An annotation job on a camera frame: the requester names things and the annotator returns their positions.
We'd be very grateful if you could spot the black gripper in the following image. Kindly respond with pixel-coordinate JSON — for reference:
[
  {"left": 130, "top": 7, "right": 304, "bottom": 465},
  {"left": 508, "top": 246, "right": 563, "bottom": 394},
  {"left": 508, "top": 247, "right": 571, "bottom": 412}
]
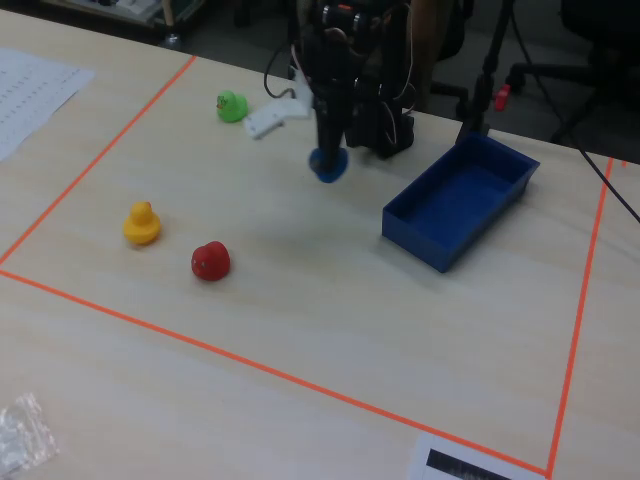
[{"left": 298, "top": 27, "right": 362, "bottom": 174}]

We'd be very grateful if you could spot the blue rubber duck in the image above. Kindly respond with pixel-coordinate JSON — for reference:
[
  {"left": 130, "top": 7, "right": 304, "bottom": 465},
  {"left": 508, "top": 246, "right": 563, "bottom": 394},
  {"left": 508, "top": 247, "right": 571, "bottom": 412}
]
[{"left": 307, "top": 146, "right": 350, "bottom": 185}]

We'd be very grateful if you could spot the green rubber duck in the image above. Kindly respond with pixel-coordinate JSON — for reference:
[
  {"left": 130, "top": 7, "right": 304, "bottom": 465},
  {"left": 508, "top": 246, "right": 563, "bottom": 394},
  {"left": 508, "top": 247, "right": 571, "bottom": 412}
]
[{"left": 215, "top": 89, "right": 249, "bottom": 124}]

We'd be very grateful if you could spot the blue plastic box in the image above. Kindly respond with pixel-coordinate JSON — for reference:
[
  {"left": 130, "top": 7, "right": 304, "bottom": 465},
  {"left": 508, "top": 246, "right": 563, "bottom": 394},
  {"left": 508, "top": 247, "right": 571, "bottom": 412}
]
[{"left": 381, "top": 131, "right": 542, "bottom": 275}]

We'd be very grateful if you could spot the red rubber duck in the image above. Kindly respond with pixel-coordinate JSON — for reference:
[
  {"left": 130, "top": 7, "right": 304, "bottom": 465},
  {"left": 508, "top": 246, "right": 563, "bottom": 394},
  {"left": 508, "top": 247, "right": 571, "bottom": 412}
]
[{"left": 190, "top": 240, "right": 232, "bottom": 282}]

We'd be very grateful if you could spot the yellow rubber duck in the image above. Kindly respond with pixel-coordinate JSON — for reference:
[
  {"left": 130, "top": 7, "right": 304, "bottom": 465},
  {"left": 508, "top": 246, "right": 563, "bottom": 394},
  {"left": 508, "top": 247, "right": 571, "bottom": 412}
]
[{"left": 122, "top": 200, "right": 163, "bottom": 247}]

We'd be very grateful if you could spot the black tripod stand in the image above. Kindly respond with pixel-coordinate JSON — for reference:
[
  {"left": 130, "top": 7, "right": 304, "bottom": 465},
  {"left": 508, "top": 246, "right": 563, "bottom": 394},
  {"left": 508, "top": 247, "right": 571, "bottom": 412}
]
[{"left": 455, "top": 0, "right": 519, "bottom": 147}]

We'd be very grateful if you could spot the red clamp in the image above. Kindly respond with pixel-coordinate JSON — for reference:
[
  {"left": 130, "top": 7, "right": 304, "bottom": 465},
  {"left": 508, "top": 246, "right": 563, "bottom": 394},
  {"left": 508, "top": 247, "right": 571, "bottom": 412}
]
[{"left": 491, "top": 83, "right": 512, "bottom": 113}]

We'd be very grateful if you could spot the metal shelf cart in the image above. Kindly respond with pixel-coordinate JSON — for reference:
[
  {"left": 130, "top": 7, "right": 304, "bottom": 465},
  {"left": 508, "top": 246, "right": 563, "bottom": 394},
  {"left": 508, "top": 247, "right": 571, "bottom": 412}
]
[{"left": 39, "top": 0, "right": 206, "bottom": 50}]

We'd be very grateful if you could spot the long orange tape line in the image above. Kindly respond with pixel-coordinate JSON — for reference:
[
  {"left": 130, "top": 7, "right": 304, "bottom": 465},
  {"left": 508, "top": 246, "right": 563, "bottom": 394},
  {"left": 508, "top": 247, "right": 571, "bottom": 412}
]
[{"left": 0, "top": 268, "right": 551, "bottom": 476}]

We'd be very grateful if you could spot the white printed paper sheet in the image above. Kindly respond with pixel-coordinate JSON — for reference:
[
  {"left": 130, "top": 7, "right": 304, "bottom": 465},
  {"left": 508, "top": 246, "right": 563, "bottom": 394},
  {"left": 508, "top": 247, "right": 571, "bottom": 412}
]
[{"left": 0, "top": 47, "right": 97, "bottom": 164}]

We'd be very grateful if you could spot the white paper with black print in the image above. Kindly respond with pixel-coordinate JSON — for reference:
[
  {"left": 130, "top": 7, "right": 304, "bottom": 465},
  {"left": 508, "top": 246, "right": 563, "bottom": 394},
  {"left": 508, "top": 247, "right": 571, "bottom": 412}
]
[{"left": 405, "top": 432, "right": 549, "bottom": 480}]

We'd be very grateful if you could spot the clear plastic bag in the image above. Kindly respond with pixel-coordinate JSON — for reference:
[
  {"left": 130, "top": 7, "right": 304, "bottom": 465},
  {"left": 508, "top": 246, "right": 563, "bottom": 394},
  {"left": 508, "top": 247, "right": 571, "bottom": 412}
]
[{"left": 0, "top": 392, "right": 61, "bottom": 479}]

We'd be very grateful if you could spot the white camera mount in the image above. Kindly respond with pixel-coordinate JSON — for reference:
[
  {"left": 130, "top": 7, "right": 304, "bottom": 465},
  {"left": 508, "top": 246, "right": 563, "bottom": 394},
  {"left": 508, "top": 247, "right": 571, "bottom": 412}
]
[{"left": 243, "top": 67, "right": 317, "bottom": 141}]

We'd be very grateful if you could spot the thin black camera cable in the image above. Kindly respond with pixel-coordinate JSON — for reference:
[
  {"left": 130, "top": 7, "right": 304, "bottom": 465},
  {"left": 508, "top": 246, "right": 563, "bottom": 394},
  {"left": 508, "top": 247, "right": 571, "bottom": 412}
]
[{"left": 262, "top": 19, "right": 301, "bottom": 100}]

